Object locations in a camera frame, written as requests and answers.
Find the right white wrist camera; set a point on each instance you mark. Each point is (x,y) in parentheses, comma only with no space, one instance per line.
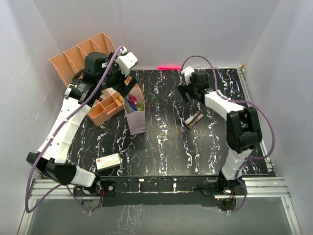
(187,73)

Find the green candy wrapper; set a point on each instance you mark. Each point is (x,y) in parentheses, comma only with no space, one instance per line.
(140,106)

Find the blue white snack bag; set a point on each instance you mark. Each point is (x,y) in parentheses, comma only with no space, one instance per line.
(132,106)

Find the brown chocolate bar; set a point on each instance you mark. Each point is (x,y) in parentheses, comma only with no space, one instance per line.
(193,120)

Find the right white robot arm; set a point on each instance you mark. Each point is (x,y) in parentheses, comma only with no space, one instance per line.
(243,129)

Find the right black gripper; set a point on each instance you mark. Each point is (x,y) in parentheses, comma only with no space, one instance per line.
(184,89)

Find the pink plastic file organizer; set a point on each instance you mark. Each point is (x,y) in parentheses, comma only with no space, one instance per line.
(81,68)

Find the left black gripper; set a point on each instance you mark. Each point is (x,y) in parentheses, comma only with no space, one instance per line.
(123,88)

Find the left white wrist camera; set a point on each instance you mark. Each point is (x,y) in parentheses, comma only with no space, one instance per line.
(126,61)

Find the lilac paper bag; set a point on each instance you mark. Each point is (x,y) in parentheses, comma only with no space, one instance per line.
(135,119)

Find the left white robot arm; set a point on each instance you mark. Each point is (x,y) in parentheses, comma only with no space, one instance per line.
(50,159)

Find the black front mounting rail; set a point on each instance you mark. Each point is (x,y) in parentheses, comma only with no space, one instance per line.
(163,190)

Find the white red card box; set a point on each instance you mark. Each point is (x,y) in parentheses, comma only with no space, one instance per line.
(108,161)

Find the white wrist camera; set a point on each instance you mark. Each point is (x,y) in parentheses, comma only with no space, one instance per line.
(187,73)
(126,61)

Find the red candy pouch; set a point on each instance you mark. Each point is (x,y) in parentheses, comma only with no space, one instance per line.
(133,99)

